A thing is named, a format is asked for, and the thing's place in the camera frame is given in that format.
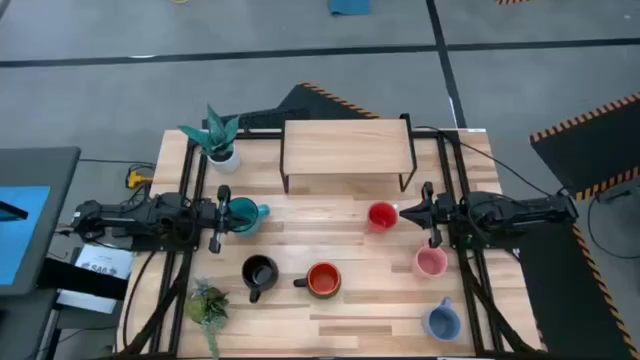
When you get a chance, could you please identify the red coffee mug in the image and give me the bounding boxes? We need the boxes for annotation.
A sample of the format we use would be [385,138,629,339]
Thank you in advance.
[367,201,400,235]

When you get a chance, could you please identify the grey side table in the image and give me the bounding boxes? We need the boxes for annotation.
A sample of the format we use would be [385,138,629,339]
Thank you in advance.
[0,146,82,297]

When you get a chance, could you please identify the pink coffee mug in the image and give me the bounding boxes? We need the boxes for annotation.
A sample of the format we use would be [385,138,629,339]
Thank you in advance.
[412,242,450,280]

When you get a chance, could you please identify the blue floor mat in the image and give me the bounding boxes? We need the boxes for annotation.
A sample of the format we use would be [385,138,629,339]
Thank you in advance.
[328,0,372,17]

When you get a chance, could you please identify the white paper manual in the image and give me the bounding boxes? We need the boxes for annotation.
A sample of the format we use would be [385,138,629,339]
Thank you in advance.
[74,243,135,280]

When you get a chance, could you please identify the wooden shelf riser black legs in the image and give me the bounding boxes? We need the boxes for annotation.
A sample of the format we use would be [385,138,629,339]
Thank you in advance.
[278,113,419,194]

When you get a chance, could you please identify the yellow power plug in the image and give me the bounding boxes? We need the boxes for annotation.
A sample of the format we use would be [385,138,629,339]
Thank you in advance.
[125,169,154,190]

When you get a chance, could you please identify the thin black floor cable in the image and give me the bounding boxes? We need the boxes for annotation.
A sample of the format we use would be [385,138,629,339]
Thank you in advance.
[586,189,640,261]

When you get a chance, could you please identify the black aluminium table frame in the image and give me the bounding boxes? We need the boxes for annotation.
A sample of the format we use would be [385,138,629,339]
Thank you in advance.
[117,127,546,359]

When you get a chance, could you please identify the blue-grey faceted mug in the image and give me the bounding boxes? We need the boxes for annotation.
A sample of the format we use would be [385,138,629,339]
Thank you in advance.
[422,296,463,343]

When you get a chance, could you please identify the black coffee mug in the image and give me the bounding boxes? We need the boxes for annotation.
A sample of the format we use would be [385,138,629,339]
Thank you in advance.
[241,254,280,304]

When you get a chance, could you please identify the dark mug with orange interior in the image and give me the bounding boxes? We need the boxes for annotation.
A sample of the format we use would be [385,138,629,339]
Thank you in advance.
[293,261,343,300]

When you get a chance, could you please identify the teal coffee mug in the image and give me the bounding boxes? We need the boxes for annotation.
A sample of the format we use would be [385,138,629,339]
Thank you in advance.
[228,196,272,239]

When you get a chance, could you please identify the long black cable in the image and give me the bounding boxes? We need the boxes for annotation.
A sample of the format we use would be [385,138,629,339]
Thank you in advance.
[414,125,569,199]

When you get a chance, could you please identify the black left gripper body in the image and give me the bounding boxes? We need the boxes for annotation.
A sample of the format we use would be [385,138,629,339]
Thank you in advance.
[199,184,233,255]

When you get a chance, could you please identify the small succulent plant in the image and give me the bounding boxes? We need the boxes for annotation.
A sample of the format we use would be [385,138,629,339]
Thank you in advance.
[184,277,231,360]

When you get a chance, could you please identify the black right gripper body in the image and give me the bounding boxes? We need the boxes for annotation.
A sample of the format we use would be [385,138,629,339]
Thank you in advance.
[422,182,455,250]

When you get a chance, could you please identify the thick black floor cable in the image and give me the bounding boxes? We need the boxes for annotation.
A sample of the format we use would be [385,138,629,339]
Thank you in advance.
[121,249,157,351]

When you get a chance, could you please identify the snake plant in white pot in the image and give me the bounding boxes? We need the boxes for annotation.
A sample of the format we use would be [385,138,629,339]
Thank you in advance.
[178,103,242,175]

